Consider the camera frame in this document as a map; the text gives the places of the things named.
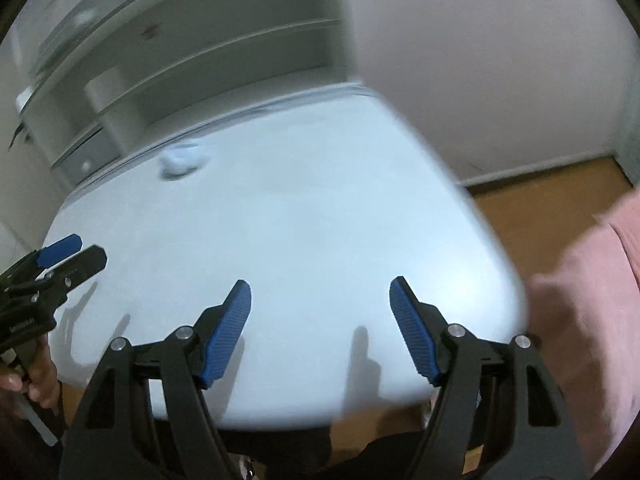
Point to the person's black pants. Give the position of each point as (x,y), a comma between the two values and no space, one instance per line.
(325,455)

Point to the white shelf unit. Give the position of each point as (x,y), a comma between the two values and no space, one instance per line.
(200,35)

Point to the white plastic tube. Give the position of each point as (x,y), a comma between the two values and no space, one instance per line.
(40,425)

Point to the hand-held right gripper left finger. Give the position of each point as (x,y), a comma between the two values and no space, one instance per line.
(225,335)

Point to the crumpled white tissue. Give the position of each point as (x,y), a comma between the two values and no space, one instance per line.
(182,162)

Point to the white drawer with knob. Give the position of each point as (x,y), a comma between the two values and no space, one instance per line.
(87,160)

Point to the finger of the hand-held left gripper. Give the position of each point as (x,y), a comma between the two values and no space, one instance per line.
(82,262)
(57,250)

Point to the pink blanket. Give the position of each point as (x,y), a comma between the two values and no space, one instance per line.
(590,320)

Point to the person's left hand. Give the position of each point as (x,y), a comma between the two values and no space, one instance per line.
(45,380)

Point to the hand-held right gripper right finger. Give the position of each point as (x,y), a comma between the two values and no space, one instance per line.
(412,330)

